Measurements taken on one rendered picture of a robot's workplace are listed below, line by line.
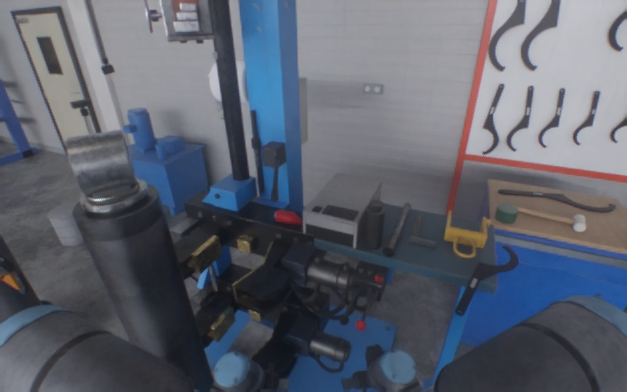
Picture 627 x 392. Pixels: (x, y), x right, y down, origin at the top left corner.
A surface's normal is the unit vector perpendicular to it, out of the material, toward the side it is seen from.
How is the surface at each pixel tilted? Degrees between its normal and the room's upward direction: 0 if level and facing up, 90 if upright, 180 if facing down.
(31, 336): 3
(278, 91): 90
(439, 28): 90
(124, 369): 37
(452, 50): 90
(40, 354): 15
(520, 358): 28
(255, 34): 90
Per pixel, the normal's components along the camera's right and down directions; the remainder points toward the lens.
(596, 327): 0.04, -0.80
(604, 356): 0.22, -0.46
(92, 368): 0.35, -0.73
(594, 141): -0.40, 0.45
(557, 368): -0.18, -0.61
